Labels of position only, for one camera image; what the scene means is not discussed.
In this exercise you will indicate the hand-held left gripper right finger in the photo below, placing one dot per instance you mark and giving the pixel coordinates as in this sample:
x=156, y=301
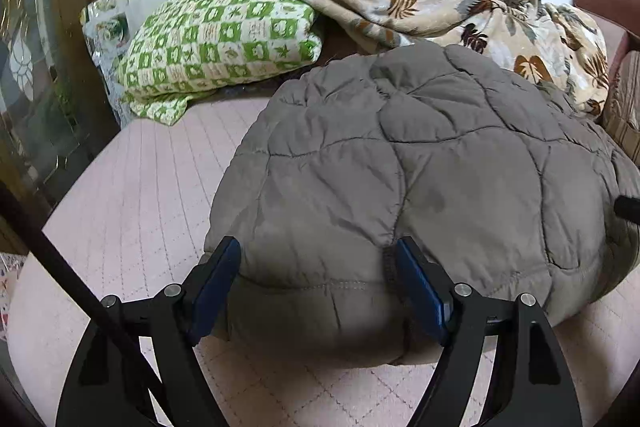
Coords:
x=420, y=287

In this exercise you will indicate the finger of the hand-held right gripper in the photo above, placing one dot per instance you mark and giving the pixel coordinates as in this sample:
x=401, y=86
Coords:
x=629, y=208

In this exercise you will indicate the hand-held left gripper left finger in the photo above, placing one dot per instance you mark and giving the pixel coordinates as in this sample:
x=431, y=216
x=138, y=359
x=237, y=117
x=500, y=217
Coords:
x=212, y=292

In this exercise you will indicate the grey quilted jacket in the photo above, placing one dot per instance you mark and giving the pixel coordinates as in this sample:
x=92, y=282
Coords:
x=425, y=157

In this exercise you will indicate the tan striped cloth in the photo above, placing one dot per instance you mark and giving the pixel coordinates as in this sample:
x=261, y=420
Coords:
x=625, y=107

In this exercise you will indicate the maroon cushion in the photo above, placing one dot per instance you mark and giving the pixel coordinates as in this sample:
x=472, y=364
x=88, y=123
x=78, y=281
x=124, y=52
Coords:
x=600, y=2

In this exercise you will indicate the green checkered pillow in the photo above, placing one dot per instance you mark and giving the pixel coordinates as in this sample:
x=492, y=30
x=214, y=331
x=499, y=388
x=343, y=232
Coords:
x=215, y=42

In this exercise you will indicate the dark glass door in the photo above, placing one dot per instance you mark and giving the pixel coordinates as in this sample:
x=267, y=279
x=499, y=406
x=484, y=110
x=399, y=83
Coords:
x=30, y=82

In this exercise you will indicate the beige leaf print blanket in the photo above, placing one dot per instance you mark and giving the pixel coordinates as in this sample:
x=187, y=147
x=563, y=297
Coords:
x=425, y=2

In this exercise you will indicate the green patterned plastic sheet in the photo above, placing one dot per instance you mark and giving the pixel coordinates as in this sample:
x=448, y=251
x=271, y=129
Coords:
x=102, y=27

